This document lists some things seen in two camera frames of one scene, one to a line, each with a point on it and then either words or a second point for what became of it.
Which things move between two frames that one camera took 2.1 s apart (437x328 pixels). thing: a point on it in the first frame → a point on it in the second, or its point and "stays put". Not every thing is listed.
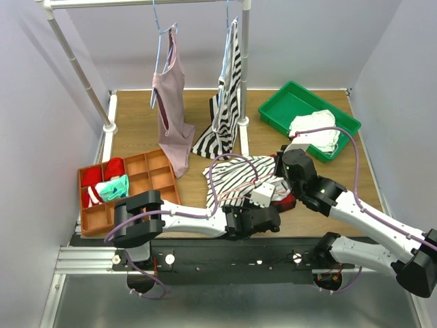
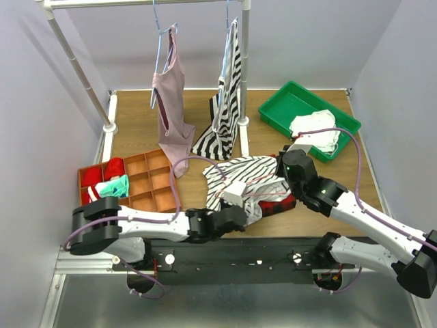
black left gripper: (276, 203) → (240, 212)
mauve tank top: (175, 136) stays put
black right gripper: (278, 160) stays put
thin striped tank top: (229, 180) stays put
